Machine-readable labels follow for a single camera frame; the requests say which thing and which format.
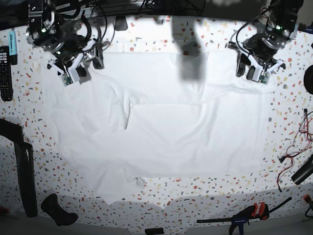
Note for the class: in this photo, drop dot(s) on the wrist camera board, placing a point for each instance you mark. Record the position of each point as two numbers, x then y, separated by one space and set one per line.
66 79
264 77

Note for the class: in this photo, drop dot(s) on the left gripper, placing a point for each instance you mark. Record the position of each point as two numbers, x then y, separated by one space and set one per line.
255 65

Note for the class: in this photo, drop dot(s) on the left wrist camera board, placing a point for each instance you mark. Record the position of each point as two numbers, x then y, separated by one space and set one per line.
264 77

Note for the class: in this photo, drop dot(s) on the dark phone at table top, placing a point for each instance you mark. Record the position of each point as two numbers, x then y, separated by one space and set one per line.
120 23

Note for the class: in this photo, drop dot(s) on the black cylinder tube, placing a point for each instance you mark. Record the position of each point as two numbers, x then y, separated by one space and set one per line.
303 172

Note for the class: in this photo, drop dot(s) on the white T-shirt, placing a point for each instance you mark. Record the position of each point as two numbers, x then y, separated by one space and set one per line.
150 115

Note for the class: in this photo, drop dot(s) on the terrazzo pattern table cloth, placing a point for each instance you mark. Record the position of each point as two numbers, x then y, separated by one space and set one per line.
172 203

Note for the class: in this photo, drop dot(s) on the black TV remote control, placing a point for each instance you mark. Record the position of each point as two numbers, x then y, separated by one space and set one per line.
6 90

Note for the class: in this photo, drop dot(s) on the black orange bar clamp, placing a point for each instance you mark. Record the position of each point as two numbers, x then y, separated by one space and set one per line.
261 212

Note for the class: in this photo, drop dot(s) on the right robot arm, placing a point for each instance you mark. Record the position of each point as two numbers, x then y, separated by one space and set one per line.
74 40

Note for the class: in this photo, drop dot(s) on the black L-shaped bracket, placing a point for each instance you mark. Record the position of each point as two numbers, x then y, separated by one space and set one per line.
25 167

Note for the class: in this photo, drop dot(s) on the teal highlighter marker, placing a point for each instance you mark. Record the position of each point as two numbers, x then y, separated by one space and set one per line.
13 48

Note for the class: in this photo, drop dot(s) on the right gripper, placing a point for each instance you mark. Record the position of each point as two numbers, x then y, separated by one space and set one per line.
75 64

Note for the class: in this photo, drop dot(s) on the black round object right edge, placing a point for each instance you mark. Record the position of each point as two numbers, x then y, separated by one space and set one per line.
308 79

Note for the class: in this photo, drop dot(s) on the small black rectangular device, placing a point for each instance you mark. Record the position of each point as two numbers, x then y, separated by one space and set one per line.
154 231

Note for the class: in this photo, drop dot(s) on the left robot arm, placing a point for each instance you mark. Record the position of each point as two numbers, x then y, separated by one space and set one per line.
257 52

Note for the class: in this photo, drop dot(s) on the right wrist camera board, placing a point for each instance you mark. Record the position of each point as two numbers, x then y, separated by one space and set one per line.
66 79

